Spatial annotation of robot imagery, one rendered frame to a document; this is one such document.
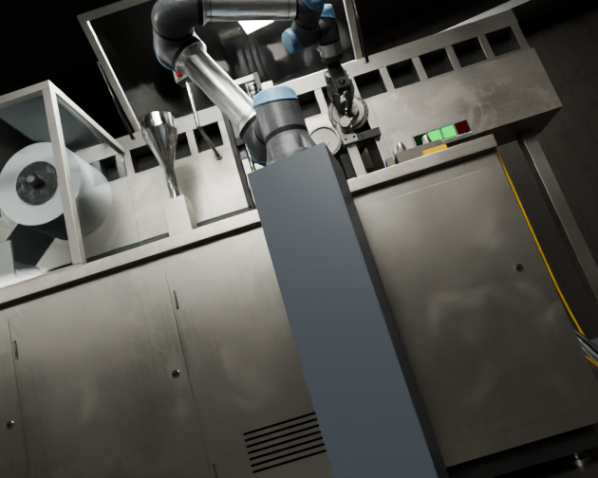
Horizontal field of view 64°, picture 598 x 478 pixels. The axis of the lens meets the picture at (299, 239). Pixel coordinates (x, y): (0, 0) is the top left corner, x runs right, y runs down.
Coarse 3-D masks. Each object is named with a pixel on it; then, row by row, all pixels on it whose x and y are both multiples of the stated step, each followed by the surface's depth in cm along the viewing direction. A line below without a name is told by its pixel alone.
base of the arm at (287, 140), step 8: (280, 128) 118; (288, 128) 118; (296, 128) 119; (304, 128) 121; (272, 136) 119; (280, 136) 118; (288, 136) 117; (296, 136) 118; (304, 136) 119; (272, 144) 119; (280, 144) 117; (288, 144) 116; (296, 144) 116; (304, 144) 118; (312, 144) 118; (272, 152) 118; (280, 152) 116; (288, 152) 115; (296, 152) 115; (272, 160) 117
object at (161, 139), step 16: (160, 128) 187; (176, 128) 193; (160, 144) 187; (176, 144) 193; (160, 160) 188; (176, 192) 185; (176, 208) 181; (192, 208) 188; (176, 224) 179; (192, 224) 180
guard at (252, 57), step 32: (96, 32) 199; (128, 32) 201; (224, 32) 206; (256, 32) 208; (128, 64) 208; (160, 64) 209; (224, 64) 213; (256, 64) 215; (288, 64) 217; (320, 64) 219; (128, 96) 214; (160, 96) 216
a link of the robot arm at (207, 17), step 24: (168, 0) 128; (192, 0) 127; (216, 0) 130; (240, 0) 131; (264, 0) 133; (288, 0) 135; (312, 0) 134; (168, 24) 130; (192, 24) 131; (312, 24) 142
